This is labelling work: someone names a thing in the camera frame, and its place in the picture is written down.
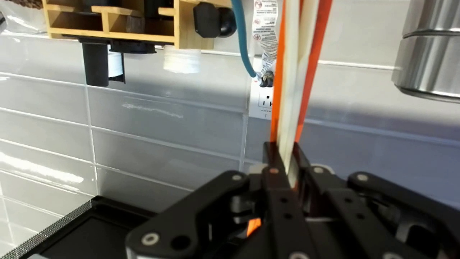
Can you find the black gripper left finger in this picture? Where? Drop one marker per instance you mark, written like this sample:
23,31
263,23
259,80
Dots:
216,220

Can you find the black hanging holder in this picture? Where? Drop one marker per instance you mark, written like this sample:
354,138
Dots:
95,62

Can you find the white wall outlet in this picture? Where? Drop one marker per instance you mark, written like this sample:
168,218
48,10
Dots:
260,102

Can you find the orange snack package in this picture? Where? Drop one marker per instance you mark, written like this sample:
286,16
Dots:
275,100

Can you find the black cooktop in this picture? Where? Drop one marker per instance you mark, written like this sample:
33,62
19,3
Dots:
95,230

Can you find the white plastic knife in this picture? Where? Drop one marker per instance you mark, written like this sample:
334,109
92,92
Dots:
289,72

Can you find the black power adapter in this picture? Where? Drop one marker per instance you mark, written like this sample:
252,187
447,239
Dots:
213,20

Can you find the white plastic utensil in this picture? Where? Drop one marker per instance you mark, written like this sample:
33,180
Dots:
306,37

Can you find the stainless steel pot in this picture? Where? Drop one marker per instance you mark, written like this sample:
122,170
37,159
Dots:
431,52

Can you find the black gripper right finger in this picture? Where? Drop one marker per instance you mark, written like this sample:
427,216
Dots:
382,220

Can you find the wooden shelf organiser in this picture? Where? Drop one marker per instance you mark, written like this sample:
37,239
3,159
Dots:
184,23

